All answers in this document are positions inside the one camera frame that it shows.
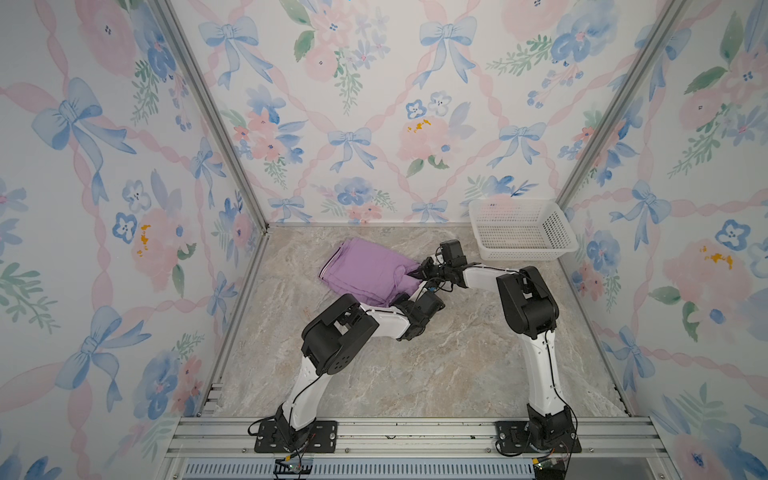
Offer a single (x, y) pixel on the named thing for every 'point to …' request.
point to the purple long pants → (368, 274)
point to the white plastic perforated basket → (521, 230)
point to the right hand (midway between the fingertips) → (408, 272)
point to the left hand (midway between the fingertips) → (402, 296)
